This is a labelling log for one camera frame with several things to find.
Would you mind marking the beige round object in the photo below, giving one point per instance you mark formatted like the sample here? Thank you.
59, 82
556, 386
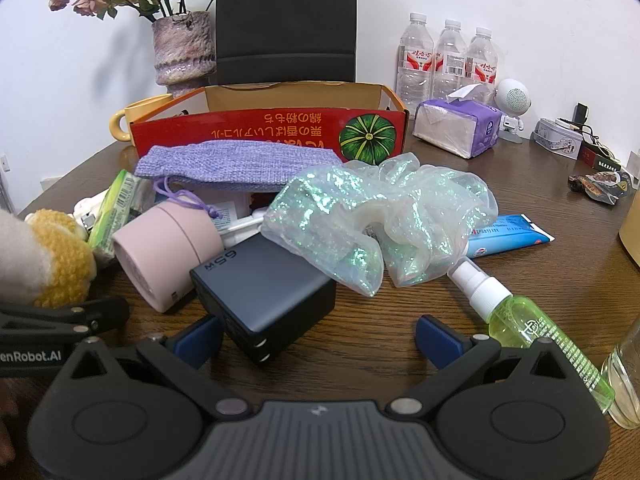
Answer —
631, 230

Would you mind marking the black paper bag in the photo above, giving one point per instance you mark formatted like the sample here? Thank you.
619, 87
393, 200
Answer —
285, 20

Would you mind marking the yellow mug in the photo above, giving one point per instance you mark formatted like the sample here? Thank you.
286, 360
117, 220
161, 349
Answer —
140, 110

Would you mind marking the shiny snack packet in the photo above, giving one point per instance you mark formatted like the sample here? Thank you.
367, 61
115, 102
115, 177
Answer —
600, 185

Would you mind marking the blue cream tube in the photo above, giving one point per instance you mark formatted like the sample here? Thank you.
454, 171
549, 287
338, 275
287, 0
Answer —
510, 235

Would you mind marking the dark blue charger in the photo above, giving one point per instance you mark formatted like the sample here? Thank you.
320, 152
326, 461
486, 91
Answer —
260, 285

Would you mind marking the clear water bottle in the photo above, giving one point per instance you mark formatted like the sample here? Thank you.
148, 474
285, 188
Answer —
482, 62
414, 60
450, 60

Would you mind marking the purple ceramic vase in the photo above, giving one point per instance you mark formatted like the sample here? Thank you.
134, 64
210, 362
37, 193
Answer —
182, 45

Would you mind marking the iridescent plastic bag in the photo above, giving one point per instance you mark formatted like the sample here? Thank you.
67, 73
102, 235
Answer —
350, 210

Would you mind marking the white robot figurine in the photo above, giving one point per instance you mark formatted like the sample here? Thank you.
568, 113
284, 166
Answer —
512, 97

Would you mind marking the yellow white plush toy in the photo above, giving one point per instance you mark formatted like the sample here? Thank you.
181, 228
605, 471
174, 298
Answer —
55, 260

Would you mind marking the clear glass bottle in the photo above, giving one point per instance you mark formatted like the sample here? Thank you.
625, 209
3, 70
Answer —
622, 380

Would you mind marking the purple knitted pouch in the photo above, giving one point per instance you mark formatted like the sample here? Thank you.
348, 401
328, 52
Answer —
225, 165

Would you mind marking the red cardboard box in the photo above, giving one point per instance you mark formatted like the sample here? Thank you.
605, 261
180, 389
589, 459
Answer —
300, 127

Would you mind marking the green spray bottle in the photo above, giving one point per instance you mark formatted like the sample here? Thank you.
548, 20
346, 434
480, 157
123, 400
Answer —
525, 325

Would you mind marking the green packet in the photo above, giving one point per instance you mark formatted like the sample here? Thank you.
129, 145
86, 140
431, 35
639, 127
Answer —
115, 205

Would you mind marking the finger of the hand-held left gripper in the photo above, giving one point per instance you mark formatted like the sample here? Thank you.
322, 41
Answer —
100, 312

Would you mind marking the small red box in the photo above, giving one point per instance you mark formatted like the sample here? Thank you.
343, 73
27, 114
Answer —
597, 157

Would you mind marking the black adapter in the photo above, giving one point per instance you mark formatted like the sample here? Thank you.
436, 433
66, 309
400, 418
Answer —
580, 112

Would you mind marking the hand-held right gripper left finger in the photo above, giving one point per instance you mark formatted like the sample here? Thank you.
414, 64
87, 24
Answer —
200, 336

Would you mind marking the pink cylindrical jar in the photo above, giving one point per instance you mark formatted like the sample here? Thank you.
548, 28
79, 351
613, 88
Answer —
165, 245

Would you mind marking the white tin box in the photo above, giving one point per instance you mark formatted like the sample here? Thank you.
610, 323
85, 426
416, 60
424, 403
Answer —
555, 140

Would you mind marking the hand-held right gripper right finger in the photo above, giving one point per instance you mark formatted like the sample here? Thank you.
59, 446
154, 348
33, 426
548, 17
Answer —
436, 338

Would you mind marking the purple tissue pack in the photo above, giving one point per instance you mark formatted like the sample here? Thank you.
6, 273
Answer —
450, 127

